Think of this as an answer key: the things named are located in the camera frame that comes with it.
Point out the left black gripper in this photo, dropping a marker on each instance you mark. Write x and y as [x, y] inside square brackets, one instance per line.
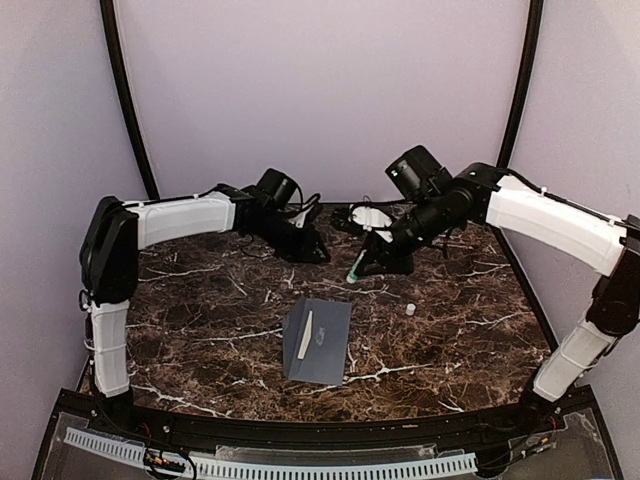
[306, 251]

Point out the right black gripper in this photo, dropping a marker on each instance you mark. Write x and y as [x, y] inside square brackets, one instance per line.
[378, 250]

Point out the white green glue stick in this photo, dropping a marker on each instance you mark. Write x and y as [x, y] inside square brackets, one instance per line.
[352, 276]

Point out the beige lined letter paper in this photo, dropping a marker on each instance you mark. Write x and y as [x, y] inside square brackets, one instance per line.
[306, 337]

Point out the grey blue envelope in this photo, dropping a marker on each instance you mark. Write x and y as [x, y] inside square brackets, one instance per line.
[325, 359]

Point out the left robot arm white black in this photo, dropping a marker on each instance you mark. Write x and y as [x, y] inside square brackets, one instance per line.
[120, 230]

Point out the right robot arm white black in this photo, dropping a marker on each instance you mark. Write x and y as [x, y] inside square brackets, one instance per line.
[506, 200]

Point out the clear acrylic front plate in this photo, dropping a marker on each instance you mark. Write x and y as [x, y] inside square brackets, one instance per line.
[323, 456]

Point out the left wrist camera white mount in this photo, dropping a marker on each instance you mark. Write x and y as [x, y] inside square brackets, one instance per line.
[308, 213]

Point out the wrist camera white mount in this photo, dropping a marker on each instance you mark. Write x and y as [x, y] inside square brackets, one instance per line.
[363, 219]
[308, 213]

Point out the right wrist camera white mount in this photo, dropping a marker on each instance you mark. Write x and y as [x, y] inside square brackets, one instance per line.
[363, 219]

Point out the black curved front rail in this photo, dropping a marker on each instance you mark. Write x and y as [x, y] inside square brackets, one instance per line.
[201, 432]

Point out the white slotted cable duct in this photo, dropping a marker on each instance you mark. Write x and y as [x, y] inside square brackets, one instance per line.
[202, 465]

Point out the right black frame post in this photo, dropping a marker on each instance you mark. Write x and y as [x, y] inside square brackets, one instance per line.
[522, 84]

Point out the black frame post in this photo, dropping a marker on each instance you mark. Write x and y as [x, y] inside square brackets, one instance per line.
[127, 107]
[522, 84]

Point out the left black frame post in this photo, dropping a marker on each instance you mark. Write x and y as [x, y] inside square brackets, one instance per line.
[127, 107]

